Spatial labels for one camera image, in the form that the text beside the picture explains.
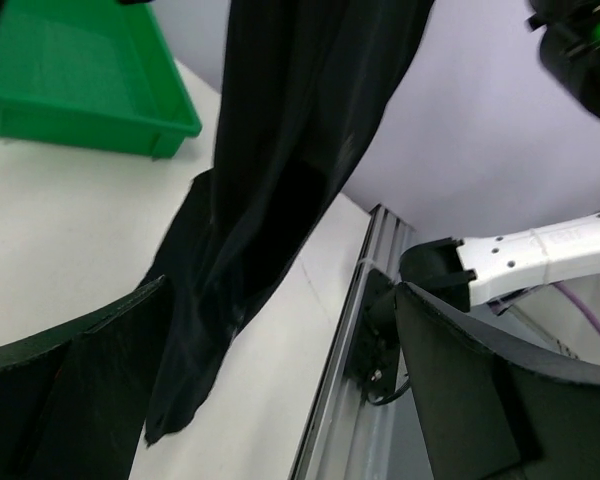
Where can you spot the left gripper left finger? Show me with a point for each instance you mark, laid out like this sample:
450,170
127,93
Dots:
74,398

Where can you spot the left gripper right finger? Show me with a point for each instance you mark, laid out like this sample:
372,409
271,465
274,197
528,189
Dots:
494,406

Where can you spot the black bra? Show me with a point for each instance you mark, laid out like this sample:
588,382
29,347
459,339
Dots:
304,90

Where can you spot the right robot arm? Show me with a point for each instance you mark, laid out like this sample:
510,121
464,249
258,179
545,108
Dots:
473,271

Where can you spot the green plastic tray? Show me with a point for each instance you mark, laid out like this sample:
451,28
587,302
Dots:
91,74

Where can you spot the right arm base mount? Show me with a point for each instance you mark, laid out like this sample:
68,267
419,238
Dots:
375,352

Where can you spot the aluminium frame rail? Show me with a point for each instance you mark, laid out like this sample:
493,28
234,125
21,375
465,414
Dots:
345,437

